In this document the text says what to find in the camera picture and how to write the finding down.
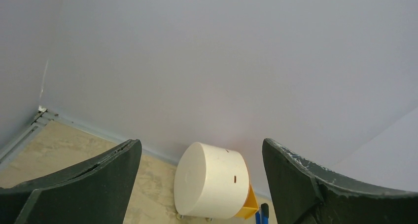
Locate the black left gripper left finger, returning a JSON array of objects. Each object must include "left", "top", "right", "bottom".
[{"left": 0, "top": 140, "right": 142, "bottom": 224}]

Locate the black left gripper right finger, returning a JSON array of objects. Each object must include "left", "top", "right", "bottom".
[{"left": 262, "top": 138, "right": 418, "bottom": 224}]

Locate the blue black marker pen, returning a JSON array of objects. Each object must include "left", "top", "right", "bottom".
[{"left": 255, "top": 203, "right": 269, "bottom": 224}]

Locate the orange open drawer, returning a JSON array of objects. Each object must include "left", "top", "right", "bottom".
[{"left": 234, "top": 184, "right": 259, "bottom": 220}]

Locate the white round drawer cabinet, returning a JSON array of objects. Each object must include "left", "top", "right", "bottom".
[{"left": 174, "top": 142, "right": 250, "bottom": 219}]

